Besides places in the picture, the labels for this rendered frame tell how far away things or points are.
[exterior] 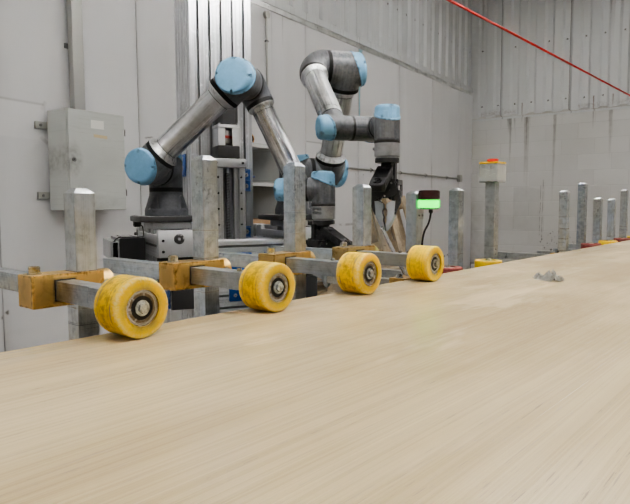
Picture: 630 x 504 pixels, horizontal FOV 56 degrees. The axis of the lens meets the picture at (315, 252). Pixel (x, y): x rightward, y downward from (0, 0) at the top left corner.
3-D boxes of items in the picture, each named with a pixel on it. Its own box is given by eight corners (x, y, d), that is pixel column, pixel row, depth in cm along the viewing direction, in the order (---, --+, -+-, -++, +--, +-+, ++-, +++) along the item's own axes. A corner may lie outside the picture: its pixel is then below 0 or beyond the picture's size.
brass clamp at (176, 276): (157, 288, 109) (156, 261, 109) (214, 281, 119) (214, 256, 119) (177, 291, 105) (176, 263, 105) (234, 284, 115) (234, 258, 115)
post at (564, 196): (556, 297, 266) (559, 190, 262) (559, 296, 268) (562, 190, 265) (564, 298, 264) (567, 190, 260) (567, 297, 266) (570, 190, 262)
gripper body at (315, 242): (319, 256, 194) (319, 219, 193) (339, 258, 188) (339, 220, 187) (303, 258, 188) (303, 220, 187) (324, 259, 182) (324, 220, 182)
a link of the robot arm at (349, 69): (303, 178, 241) (323, 44, 208) (338, 178, 244) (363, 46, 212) (310, 194, 231) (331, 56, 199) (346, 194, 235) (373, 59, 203)
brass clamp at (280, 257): (256, 276, 128) (256, 252, 128) (298, 270, 138) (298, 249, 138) (276, 278, 124) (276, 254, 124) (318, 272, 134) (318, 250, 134)
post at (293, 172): (284, 375, 134) (283, 162, 131) (295, 372, 137) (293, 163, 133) (296, 378, 132) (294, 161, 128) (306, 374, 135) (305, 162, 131)
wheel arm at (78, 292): (-24, 284, 110) (-25, 264, 109) (-3, 282, 112) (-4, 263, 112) (121, 316, 77) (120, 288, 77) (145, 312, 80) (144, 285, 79)
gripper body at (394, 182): (403, 199, 177) (403, 159, 176) (397, 199, 169) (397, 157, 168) (378, 200, 180) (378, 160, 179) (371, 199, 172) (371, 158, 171)
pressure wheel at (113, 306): (155, 308, 84) (111, 345, 80) (128, 262, 81) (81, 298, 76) (180, 313, 81) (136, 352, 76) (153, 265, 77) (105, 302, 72)
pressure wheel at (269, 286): (249, 252, 98) (278, 274, 103) (230, 296, 95) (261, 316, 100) (275, 254, 94) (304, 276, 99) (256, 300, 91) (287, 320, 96)
